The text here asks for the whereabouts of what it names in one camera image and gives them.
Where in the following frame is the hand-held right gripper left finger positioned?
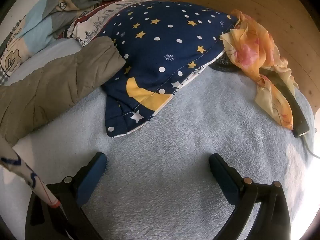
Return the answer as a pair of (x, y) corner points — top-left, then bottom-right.
(25, 152), (108, 240)

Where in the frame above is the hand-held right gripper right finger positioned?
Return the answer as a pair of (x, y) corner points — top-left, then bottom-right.
(209, 153), (292, 240)

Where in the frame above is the olive puffer jacket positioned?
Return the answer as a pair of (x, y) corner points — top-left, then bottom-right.
(0, 36), (127, 147)

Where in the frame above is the light blue cloud bed sheet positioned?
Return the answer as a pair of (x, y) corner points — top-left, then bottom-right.
(0, 39), (320, 240)

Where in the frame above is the black lace cloth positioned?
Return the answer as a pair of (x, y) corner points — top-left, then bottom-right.
(209, 52), (240, 73)

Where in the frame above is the orange floral scarf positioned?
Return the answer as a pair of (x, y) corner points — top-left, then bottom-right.
(219, 9), (299, 130)

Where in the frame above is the navy star print pillow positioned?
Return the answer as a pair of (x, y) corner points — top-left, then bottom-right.
(100, 0), (238, 138)

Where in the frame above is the patchwork cartoon quilt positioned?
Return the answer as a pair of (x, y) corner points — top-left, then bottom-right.
(0, 0), (105, 85)

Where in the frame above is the white blue printed strap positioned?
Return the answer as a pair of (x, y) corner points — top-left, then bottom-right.
(0, 144), (62, 208)

